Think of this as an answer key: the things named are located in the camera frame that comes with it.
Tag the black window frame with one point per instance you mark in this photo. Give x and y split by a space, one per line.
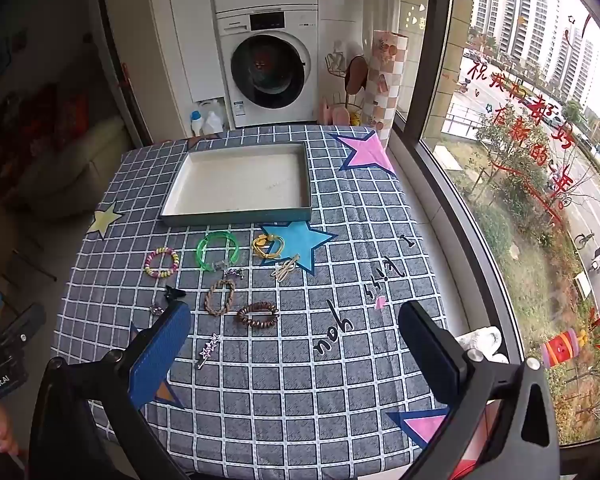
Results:
442 35

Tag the pink checkered storage box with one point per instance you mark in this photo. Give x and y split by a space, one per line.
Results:
387 85

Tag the brown slippers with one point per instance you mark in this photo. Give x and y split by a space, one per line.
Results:
355 75

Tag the blue-capped detergent bottle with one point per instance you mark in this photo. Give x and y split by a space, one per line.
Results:
196 124

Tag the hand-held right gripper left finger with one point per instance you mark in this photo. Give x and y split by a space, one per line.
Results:
160 355

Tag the silver rhinestone hair clip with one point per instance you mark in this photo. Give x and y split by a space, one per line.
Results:
234 273

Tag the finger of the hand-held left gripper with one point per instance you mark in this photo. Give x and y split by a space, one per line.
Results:
25 322

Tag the gold hair clip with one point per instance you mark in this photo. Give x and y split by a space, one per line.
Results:
286 266

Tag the colourful cartoon window sticker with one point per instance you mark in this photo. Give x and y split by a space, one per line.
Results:
562 347

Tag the person's left hand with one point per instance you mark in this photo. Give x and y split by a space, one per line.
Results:
4 432

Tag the black claw hair clip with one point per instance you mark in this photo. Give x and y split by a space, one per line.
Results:
174 292

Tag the red window lettering sticker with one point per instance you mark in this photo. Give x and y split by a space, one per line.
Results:
525 105

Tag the white washing machine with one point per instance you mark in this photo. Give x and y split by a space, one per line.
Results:
240 100

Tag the pink slippers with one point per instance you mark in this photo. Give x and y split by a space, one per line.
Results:
332 112

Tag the red cushion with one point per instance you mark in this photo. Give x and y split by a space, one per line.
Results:
45 120

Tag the grey-blue shallow tray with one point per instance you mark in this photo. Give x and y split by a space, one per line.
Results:
240 180

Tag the grey checked star tablecloth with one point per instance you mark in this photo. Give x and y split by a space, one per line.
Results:
280 410

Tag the beige sofa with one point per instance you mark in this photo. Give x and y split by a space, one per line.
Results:
75 175

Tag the silver star hair clip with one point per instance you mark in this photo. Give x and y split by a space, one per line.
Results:
207 352

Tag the green translucent bangle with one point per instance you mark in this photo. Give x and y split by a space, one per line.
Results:
200 252

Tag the white tall cabinet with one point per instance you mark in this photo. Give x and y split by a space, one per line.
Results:
185 35

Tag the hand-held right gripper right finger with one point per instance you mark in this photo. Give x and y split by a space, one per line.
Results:
430 360

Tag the white crumpled cloth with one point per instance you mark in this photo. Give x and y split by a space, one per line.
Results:
482 342

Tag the translucent detergent jug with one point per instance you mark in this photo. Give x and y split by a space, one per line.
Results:
214 119

